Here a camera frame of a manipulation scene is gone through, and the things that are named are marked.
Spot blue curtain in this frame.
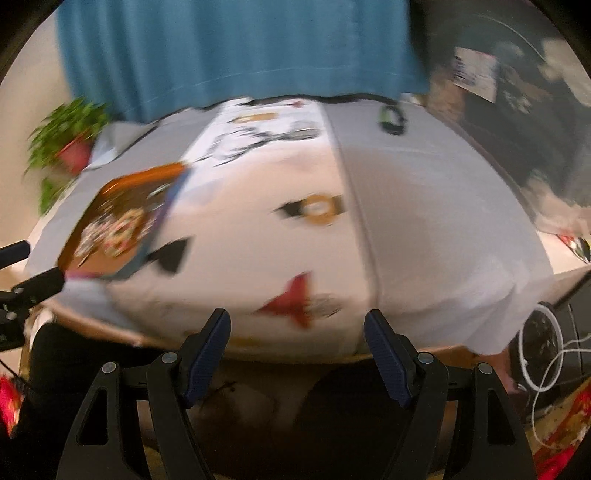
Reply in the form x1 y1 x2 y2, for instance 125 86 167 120
57 1 429 122

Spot green potted plant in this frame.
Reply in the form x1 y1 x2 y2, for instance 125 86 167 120
25 97 110 216

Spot white cable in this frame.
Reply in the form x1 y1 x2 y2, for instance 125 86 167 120
517 303 591 448

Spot red fabric bag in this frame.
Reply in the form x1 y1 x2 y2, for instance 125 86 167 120
529 379 590 464

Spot grey table cloth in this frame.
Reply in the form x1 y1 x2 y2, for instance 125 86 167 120
25 100 553 362

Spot large cream bead bracelet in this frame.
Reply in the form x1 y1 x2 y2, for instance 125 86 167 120
102 208 151 258

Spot red flower pot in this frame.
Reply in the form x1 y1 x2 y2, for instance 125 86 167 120
57 138 92 176

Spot crystal bead bracelet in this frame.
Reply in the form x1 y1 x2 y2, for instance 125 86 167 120
73 216 112 259

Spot clear plastic storage box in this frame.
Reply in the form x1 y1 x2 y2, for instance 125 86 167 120
423 1 590 236

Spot black smart watch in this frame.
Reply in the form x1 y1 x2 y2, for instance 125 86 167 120
379 103 407 136

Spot white printed table runner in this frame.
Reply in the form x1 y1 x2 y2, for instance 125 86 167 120
108 99 372 363

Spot copper metal tray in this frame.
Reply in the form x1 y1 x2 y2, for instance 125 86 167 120
57 163 189 280

